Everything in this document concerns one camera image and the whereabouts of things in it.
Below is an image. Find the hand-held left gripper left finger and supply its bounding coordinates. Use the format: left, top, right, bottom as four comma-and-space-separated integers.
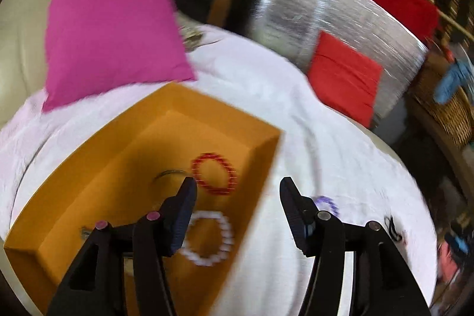
46, 176, 198, 316

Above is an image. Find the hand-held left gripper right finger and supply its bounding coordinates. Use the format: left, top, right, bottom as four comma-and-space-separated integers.
279, 176, 432, 316

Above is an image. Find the purple bead bracelet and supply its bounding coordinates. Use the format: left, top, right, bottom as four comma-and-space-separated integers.
313, 195, 340, 217

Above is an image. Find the orange cardboard box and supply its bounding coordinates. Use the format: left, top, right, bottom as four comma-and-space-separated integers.
4, 82, 285, 316

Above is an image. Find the black hair tie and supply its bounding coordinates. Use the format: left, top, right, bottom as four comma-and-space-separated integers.
383, 214, 408, 246

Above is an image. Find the thin metal bangle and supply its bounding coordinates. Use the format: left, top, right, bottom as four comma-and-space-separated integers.
155, 169, 188, 181

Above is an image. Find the white blanket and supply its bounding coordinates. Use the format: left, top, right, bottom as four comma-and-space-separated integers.
0, 23, 439, 316

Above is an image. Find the red cushion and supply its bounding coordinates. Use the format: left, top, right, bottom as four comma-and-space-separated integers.
307, 31, 384, 129

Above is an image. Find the grey patterned fabric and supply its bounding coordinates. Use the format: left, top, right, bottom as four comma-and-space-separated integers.
178, 25, 223, 52

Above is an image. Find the wicker basket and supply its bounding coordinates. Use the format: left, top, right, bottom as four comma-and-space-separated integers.
413, 53, 474, 150

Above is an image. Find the pink cushion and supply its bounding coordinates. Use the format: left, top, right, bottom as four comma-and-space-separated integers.
41, 0, 197, 113

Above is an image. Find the blue cloth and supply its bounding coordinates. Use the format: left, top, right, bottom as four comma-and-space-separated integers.
433, 59, 474, 105

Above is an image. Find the beige sofa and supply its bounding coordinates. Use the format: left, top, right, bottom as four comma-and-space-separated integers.
0, 0, 123, 105

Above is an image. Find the white bead bracelet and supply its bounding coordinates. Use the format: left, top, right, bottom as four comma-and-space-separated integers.
180, 210, 236, 267

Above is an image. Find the red bead bracelet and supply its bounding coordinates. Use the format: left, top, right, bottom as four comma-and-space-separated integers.
190, 152, 238, 196

